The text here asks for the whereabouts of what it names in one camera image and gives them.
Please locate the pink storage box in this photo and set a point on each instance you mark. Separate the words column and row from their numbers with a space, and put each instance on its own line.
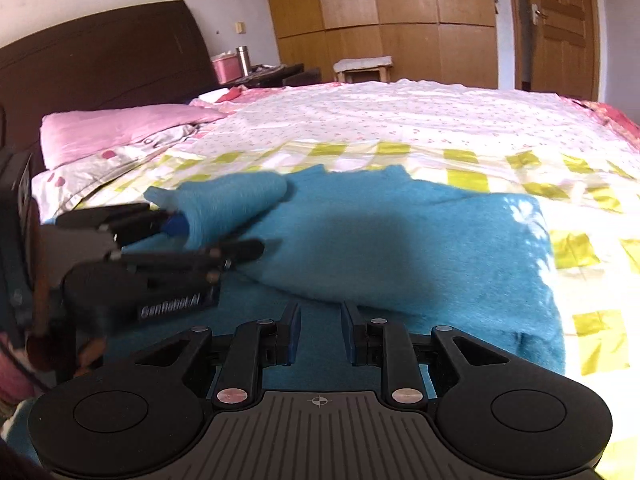
column 225, row 67

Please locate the wooden stool with white cloth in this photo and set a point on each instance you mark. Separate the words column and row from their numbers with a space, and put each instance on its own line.
column 362, row 65

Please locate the white pink patterned pillow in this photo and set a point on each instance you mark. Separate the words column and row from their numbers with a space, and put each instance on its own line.
column 100, row 175

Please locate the wooden door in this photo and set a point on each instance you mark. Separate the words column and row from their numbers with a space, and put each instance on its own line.
column 560, row 25

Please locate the pink red patterned cloth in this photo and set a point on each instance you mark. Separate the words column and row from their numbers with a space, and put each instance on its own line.
column 227, row 95

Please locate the yellow wall switch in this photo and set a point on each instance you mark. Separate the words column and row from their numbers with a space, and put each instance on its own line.
column 241, row 27

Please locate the dark wooden nightstand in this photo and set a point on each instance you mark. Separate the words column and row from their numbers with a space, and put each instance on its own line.
column 270, row 76

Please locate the dark wooden bed headboard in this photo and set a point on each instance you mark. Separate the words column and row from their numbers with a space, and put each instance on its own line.
column 100, row 60

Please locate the pink clothing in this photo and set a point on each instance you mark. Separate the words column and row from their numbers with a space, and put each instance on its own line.
column 15, row 380

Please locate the blue knitted sweater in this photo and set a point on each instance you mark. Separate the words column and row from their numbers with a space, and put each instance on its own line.
column 400, row 240

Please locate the steel thermos flask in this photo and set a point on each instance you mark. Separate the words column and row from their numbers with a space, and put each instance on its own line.
column 243, row 60

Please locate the wooden wardrobe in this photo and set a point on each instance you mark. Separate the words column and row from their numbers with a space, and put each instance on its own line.
column 380, row 10

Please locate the pink patterned blanket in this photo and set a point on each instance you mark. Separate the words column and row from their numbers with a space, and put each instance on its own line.
column 617, row 117

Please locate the yellow green checked bed sheet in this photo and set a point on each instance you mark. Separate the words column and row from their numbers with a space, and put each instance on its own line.
column 590, row 220

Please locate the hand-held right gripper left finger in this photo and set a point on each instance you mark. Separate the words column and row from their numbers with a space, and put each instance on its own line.
column 295, row 335

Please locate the white floral bed sheet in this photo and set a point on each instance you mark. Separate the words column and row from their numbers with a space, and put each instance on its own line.
column 400, row 110

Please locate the person's left hand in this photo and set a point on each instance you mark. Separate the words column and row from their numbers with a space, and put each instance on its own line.
column 40, row 270

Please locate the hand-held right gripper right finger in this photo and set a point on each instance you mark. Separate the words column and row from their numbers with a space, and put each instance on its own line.
column 347, row 335

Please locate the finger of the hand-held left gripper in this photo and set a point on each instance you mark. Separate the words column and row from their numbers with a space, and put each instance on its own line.
column 240, row 250
column 176, row 225

